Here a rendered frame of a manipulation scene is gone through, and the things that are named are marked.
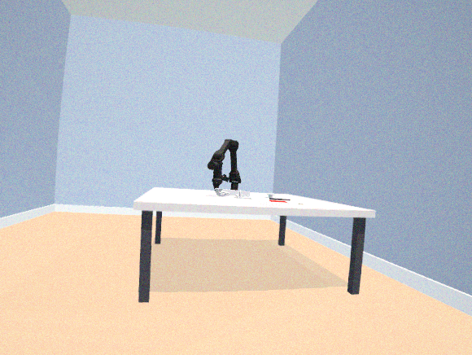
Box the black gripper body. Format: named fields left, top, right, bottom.
left=212, top=170, right=223, bottom=183

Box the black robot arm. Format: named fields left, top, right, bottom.
left=208, top=139, right=241, bottom=191

